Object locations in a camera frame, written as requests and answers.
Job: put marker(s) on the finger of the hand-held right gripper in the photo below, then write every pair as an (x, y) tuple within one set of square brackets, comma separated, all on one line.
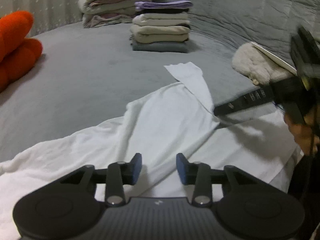
[(228, 107)]

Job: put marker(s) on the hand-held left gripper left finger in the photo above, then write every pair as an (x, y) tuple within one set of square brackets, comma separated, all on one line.
[(137, 166)]

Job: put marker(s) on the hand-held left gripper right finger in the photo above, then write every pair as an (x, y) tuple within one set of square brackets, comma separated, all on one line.
[(181, 167)]

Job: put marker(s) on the white cotton garment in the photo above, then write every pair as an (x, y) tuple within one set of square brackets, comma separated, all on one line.
[(162, 110)]

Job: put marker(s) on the person's right hand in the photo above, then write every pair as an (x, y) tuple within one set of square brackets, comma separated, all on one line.
[(300, 135)]

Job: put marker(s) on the white card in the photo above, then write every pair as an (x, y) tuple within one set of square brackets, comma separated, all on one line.
[(277, 60)]

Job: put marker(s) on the cream fluffy plush item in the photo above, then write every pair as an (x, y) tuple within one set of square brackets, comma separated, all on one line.
[(255, 62)]

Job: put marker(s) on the folded grey garment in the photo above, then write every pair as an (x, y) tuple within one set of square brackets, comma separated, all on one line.
[(160, 47)]

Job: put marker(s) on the person's dark clothing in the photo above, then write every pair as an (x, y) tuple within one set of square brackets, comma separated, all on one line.
[(307, 180)]

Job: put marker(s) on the grey quilted bedspread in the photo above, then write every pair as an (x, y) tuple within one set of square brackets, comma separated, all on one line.
[(237, 10)]

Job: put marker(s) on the folded beige garment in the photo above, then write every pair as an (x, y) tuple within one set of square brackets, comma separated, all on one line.
[(160, 33)]

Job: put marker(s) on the folded off-white garment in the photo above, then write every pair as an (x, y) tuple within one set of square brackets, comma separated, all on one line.
[(160, 18)]

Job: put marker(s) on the folded black garment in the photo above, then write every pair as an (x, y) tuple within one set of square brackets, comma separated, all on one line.
[(162, 11)]

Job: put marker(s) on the folded lavender garment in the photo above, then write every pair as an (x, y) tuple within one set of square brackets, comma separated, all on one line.
[(162, 5)]

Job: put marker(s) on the orange pumpkin plush pillow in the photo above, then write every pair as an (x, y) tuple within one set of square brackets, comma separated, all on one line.
[(15, 47)]

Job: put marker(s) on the star-print grey curtain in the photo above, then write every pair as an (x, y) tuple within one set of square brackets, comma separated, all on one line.
[(50, 2)]

